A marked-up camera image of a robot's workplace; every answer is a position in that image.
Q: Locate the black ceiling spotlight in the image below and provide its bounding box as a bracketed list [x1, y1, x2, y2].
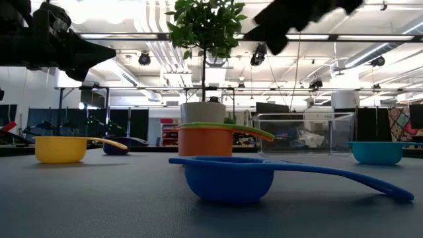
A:
[369, 55, 386, 67]
[137, 52, 152, 66]
[249, 42, 268, 67]

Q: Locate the clear plastic basket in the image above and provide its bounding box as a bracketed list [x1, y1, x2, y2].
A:
[251, 112, 356, 157]

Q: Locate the red shelf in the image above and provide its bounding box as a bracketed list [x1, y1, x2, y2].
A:
[160, 118, 181, 147]

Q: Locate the overhead light bar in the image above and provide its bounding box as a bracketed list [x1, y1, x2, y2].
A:
[78, 32, 423, 43]

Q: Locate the black metal rig frame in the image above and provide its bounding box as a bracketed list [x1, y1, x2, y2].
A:
[54, 85, 110, 137]

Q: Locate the black monitor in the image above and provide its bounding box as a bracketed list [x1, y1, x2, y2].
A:
[255, 101, 290, 115]

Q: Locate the colourful patterned cloth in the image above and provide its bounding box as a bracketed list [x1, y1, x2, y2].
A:
[387, 106, 423, 137]

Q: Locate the blue measuring cup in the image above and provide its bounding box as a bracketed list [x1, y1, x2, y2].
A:
[168, 155, 415, 204]

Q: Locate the orange measuring cup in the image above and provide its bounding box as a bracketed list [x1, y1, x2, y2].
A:
[174, 125, 275, 157]

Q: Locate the white plant pot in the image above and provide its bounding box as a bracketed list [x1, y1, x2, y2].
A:
[180, 100, 227, 125]

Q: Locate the teal measuring cup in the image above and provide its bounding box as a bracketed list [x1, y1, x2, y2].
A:
[346, 141, 423, 166]

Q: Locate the yellow measuring cup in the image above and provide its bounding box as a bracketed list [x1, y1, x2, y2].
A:
[32, 136, 129, 165]

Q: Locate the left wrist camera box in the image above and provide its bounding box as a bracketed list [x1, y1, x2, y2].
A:
[32, 1, 72, 34]

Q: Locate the green leafy plant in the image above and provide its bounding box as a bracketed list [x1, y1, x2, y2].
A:
[165, 0, 248, 102]

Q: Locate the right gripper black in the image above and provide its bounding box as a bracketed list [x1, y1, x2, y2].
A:
[243, 0, 364, 56]

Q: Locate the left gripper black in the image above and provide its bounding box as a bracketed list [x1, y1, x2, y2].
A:
[22, 18, 117, 82]

